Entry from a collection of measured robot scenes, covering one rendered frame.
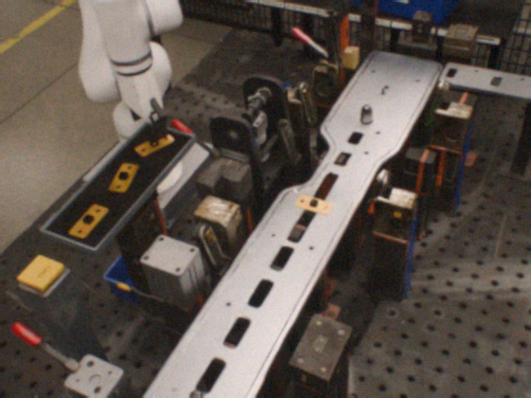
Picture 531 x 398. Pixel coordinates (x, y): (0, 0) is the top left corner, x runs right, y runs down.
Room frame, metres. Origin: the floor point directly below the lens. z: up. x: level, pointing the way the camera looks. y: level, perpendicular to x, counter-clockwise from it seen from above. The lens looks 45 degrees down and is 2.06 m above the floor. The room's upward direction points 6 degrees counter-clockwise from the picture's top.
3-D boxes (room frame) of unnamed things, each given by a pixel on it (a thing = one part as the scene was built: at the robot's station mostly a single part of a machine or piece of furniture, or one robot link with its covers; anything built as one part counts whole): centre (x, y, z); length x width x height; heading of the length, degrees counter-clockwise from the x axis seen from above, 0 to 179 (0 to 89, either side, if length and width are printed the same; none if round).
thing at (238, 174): (1.09, 0.07, 0.89); 0.13 x 0.11 x 0.38; 58
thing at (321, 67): (1.50, -0.21, 0.88); 0.07 x 0.06 x 0.35; 58
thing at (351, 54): (1.55, -0.29, 0.88); 0.04 x 0.04 x 0.36; 58
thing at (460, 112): (1.26, -0.50, 0.87); 0.12 x 0.09 x 0.35; 58
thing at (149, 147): (1.11, 0.23, 1.17); 0.08 x 0.04 x 0.01; 124
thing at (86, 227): (0.89, 0.35, 1.17); 0.08 x 0.04 x 0.01; 150
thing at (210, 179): (1.05, 0.12, 0.90); 0.05 x 0.05 x 0.40; 58
